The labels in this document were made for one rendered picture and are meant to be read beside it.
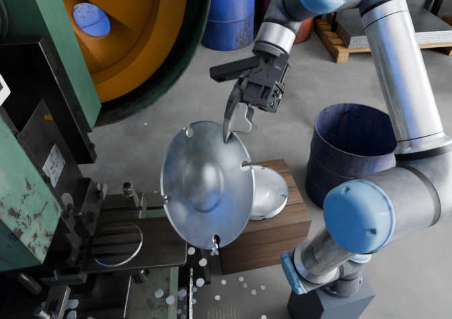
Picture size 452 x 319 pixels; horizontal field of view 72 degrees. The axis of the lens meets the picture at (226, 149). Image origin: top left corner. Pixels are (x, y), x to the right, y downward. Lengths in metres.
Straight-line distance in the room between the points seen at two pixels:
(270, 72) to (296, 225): 0.87
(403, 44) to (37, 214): 0.64
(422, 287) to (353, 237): 1.26
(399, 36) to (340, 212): 0.32
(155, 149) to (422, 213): 1.86
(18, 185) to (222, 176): 0.37
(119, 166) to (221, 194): 1.56
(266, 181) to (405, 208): 0.96
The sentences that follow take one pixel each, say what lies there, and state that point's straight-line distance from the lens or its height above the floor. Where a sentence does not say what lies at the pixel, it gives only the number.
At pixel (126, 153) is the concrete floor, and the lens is 2.26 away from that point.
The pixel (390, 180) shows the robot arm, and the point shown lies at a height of 1.08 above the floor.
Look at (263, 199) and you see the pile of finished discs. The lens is 1.39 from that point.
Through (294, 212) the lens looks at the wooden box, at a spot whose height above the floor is 0.35.
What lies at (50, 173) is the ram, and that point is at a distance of 0.65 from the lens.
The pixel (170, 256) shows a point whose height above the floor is 0.78.
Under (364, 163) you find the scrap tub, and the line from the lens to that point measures 1.56.
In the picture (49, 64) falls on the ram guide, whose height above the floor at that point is 1.23.
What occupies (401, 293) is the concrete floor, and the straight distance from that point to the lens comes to 1.76.
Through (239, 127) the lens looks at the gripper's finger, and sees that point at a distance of 0.63.
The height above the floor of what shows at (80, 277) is 0.77.
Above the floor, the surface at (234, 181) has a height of 0.98.
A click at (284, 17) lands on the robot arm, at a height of 1.25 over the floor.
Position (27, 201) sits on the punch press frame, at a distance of 0.51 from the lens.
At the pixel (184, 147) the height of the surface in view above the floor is 0.97.
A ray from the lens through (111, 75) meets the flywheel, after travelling 0.91.
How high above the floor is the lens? 1.48
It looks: 43 degrees down
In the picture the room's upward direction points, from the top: 2 degrees counter-clockwise
